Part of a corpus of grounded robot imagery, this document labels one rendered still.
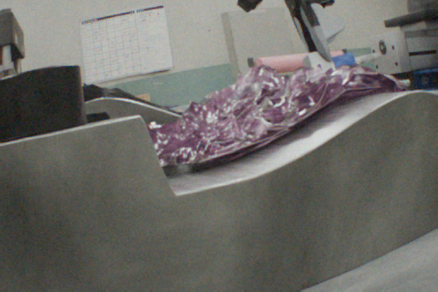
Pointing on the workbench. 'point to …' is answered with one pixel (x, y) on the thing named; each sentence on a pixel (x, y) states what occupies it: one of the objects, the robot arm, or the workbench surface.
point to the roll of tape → (41, 102)
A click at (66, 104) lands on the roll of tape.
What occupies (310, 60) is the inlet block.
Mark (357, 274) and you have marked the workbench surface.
